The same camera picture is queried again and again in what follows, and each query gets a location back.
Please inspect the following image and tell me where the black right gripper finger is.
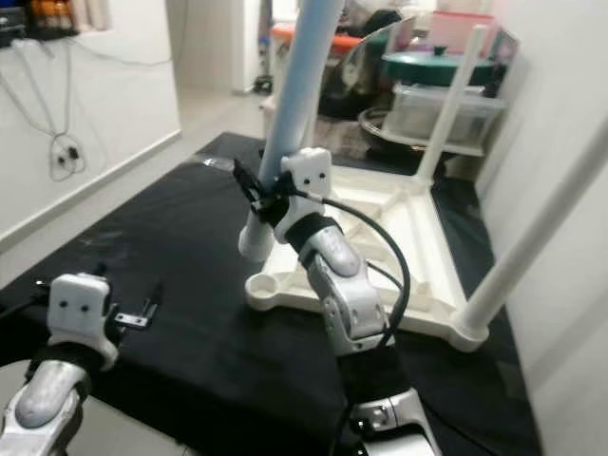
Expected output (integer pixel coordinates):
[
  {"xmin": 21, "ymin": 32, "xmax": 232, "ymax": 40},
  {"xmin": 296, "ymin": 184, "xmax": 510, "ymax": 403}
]
[{"xmin": 233, "ymin": 161, "xmax": 272, "ymax": 206}]

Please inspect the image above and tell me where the white plastic table leg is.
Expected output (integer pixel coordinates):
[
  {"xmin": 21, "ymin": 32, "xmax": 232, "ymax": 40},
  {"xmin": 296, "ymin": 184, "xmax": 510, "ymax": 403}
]
[
  {"xmin": 237, "ymin": 0, "xmax": 346, "ymax": 265},
  {"xmin": 416, "ymin": 24, "xmax": 490, "ymax": 183},
  {"xmin": 451, "ymin": 119, "xmax": 608, "ymax": 352}
]

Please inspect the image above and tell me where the black tablecloth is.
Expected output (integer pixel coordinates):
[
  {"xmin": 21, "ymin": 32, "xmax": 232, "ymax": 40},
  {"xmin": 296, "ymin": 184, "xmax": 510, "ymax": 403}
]
[{"xmin": 0, "ymin": 131, "xmax": 542, "ymax": 456}]

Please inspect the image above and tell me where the patterned cloth covered bench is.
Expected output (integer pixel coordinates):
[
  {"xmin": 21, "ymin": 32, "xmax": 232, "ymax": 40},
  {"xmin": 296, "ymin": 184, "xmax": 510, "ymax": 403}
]
[{"xmin": 261, "ymin": 95, "xmax": 371, "ymax": 153}]

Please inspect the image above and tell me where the shiny black plastic bag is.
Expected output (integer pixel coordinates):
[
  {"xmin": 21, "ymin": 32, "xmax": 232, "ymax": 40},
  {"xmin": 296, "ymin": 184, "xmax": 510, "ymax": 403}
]
[{"xmin": 318, "ymin": 9, "xmax": 414, "ymax": 120}]

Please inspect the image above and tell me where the white plastic table top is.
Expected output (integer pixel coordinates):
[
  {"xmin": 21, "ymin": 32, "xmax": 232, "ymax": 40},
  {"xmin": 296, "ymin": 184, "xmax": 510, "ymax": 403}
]
[{"xmin": 244, "ymin": 166, "xmax": 490, "ymax": 354}]

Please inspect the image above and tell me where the clear bin with orange lid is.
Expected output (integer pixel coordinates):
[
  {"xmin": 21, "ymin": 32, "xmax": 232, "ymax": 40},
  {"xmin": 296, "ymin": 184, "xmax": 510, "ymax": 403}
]
[{"xmin": 271, "ymin": 24, "xmax": 362, "ymax": 105}]

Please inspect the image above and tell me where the clear plastic food container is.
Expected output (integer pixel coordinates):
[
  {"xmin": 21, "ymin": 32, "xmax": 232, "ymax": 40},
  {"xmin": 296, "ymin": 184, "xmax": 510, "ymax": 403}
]
[{"xmin": 382, "ymin": 84, "xmax": 504, "ymax": 148}]

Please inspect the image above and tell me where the green round pot lid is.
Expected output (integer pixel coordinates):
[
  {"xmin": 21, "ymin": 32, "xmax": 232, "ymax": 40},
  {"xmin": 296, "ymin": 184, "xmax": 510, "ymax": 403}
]
[{"xmin": 380, "ymin": 46, "xmax": 500, "ymax": 88}]

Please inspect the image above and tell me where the black wifi router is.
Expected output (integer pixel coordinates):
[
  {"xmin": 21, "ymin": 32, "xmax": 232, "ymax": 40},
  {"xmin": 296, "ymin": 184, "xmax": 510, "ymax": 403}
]
[{"xmin": 27, "ymin": 0, "xmax": 82, "ymax": 41}]

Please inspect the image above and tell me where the pink purple container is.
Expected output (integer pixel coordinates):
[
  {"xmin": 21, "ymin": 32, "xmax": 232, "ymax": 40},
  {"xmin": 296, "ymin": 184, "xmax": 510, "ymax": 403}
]
[{"xmin": 426, "ymin": 9, "xmax": 495, "ymax": 53}]

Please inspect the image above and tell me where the dark green tray with label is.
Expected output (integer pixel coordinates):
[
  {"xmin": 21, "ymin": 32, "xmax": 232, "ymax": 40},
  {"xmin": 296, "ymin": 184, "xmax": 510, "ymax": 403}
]
[{"xmin": 489, "ymin": 27, "xmax": 522, "ymax": 91}]

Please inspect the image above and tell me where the black set-top box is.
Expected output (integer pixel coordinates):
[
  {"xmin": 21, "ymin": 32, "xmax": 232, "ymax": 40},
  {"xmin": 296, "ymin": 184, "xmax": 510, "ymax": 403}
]
[{"xmin": 0, "ymin": 5, "xmax": 29, "ymax": 44}]

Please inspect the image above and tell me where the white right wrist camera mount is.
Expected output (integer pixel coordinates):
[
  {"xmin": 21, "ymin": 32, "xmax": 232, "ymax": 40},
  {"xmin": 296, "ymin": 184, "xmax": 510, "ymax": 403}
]
[{"xmin": 275, "ymin": 147, "xmax": 333, "ymax": 243}]

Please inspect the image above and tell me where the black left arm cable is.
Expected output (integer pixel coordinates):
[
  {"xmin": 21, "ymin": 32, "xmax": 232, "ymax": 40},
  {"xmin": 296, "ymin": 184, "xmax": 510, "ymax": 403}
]
[{"xmin": 0, "ymin": 280, "xmax": 53, "ymax": 319}]

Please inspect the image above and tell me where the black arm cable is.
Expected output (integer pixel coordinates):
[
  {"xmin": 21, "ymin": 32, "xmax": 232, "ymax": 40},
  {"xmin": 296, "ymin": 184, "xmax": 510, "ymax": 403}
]
[
  {"xmin": 304, "ymin": 190, "xmax": 412, "ymax": 348},
  {"xmin": 0, "ymin": 280, "xmax": 53, "ymax": 319}
]

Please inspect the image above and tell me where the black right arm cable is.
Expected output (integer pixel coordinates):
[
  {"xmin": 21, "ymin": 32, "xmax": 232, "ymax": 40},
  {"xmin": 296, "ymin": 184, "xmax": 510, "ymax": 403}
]
[{"xmin": 304, "ymin": 190, "xmax": 412, "ymax": 348}]

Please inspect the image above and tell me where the thin black floor cable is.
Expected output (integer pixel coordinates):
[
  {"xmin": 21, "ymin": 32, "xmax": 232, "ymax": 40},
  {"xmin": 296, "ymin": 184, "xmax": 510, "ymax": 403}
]
[
  {"xmin": 5, "ymin": 43, "xmax": 86, "ymax": 181},
  {"xmin": 76, "ymin": 0, "xmax": 186, "ymax": 69}
]

